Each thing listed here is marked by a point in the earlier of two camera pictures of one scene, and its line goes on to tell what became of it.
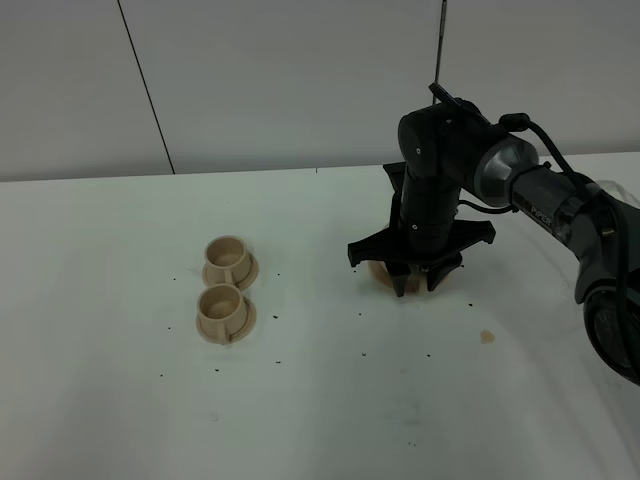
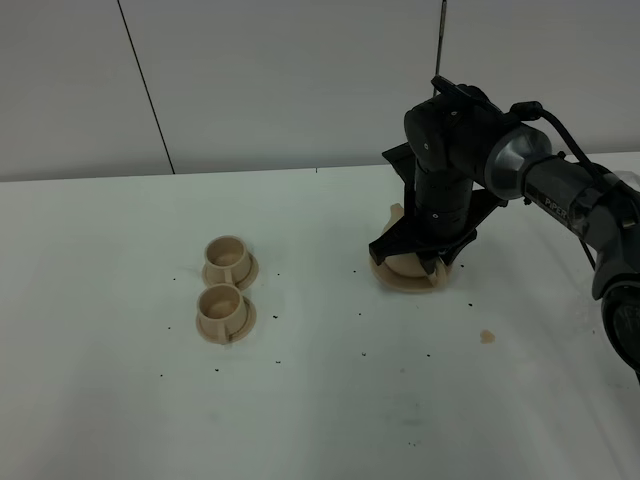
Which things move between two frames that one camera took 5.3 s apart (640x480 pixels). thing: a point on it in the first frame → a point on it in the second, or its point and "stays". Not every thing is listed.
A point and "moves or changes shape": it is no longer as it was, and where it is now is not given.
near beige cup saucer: (244, 333) stays
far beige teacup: (227, 260) stays
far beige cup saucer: (246, 282) stays
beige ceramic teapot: (415, 281) moves or changes shape
